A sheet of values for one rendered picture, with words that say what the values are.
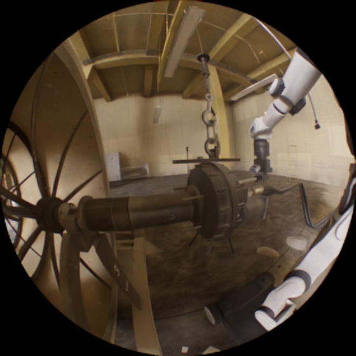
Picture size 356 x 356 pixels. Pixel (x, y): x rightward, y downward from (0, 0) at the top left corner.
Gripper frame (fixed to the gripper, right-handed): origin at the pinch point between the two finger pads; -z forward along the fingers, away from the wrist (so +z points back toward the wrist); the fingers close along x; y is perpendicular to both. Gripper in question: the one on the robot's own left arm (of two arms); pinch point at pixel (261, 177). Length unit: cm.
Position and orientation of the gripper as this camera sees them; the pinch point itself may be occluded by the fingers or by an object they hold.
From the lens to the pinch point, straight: 64.7
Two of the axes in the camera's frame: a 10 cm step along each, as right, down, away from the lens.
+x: -2.6, -1.3, 9.6
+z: -0.6, -9.9, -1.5
